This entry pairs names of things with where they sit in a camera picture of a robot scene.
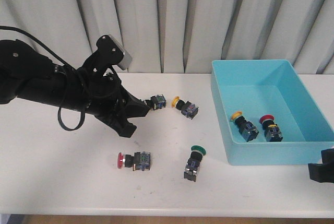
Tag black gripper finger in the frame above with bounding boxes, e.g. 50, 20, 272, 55
308, 162, 334, 183
321, 148, 334, 164

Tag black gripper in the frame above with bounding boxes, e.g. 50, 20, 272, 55
78, 50, 151, 138

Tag red button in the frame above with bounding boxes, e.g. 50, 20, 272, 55
259, 114, 283, 142
117, 151, 151, 171

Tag yellow button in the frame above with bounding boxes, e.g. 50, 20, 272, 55
230, 111, 259, 142
171, 96, 199, 120

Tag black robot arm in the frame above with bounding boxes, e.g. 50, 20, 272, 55
1, 35, 150, 137

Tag light blue plastic box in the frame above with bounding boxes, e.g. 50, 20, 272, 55
211, 60, 333, 166

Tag red button lying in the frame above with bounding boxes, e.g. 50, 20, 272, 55
117, 151, 151, 171

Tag yellow button lying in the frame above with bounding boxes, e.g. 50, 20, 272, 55
171, 96, 199, 120

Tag green button near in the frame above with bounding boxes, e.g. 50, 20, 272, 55
183, 145, 207, 182

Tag grey curtain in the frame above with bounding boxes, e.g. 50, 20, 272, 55
1, 0, 333, 74

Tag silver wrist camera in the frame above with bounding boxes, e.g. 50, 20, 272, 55
96, 34, 132, 70

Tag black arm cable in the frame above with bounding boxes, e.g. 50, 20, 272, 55
0, 25, 123, 131

